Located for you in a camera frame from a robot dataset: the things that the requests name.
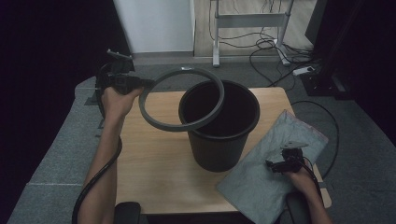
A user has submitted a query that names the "white board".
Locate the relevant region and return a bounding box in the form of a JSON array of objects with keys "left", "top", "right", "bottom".
[{"left": 112, "top": 0, "right": 195, "bottom": 54}]

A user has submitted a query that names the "black plastic trash bin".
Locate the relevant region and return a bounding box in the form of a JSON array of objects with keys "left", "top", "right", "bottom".
[{"left": 177, "top": 79, "right": 261, "bottom": 173}]

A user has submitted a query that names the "small white power strip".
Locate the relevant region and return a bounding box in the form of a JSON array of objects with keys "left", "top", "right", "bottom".
[{"left": 292, "top": 65, "right": 316, "bottom": 77}]

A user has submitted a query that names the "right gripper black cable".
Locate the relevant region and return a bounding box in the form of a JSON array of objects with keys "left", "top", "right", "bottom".
[{"left": 298, "top": 155, "right": 325, "bottom": 203}]

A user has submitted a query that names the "grey plastic garbage bag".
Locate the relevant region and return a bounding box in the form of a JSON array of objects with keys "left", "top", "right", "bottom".
[{"left": 216, "top": 109, "right": 330, "bottom": 224}]

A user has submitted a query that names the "grey bin rim ring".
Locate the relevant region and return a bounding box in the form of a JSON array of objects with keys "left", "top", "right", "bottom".
[{"left": 138, "top": 66, "right": 226, "bottom": 133}]

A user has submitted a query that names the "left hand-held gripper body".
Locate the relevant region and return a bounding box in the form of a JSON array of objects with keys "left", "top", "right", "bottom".
[{"left": 95, "top": 49, "right": 138, "bottom": 95}]

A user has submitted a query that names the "person's right hand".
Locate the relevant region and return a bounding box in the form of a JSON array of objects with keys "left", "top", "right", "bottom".
[{"left": 284, "top": 172, "right": 316, "bottom": 200}]

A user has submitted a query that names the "tangle of black cables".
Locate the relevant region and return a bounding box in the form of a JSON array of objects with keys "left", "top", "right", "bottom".
[{"left": 208, "top": 0, "right": 316, "bottom": 88}]

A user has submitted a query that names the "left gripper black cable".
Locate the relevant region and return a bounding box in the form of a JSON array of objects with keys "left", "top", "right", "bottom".
[{"left": 72, "top": 62, "right": 123, "bottom": 224}]

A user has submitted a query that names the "long white power strip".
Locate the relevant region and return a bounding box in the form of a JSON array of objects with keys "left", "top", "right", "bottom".
[{"left": 274, "top": 38, "right": 291, "bottom": 66}]

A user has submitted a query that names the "black equipment stand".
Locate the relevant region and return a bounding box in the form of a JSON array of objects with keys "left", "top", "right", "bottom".
[{"left": 300, "top": 0, "right": 368, "bottom": 101}]

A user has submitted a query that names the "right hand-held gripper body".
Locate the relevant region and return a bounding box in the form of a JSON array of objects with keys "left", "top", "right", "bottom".
[{"left": 279, "top": 140, "right": 309, "bottom": 173}]

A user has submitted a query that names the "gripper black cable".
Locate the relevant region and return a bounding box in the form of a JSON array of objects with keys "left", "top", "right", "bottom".
[
  {"left": 72, "top": 62, "right": 123, "bottom": 224},
  {"left": 298, "top": 155, "right": 325, "bottom": 203}
]

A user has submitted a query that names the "black chair armrest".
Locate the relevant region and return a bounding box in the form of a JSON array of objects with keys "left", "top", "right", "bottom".
[{"left": 114, "top": 201, "right": 142, "bottom": 224}]

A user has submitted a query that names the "person's left hand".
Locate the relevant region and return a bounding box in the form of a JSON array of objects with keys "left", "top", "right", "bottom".
[{"left": 101, "top": 87, "right": 145, "bottom": 120}]

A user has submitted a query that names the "looping black floor cable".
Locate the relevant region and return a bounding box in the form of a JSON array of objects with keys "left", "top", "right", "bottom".
[{"left": 290, "top": 100, "right": 340, "bottom": 180}]

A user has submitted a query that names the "black panel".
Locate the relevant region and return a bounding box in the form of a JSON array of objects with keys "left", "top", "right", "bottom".
[{"left": 92, "top": 0, "right": 134, "bottom": 63}]

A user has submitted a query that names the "white metal stand frame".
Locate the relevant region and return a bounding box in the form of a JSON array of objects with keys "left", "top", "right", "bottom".
[{"left": 209, "top": 0, "right": 295, "bottom": 68}]

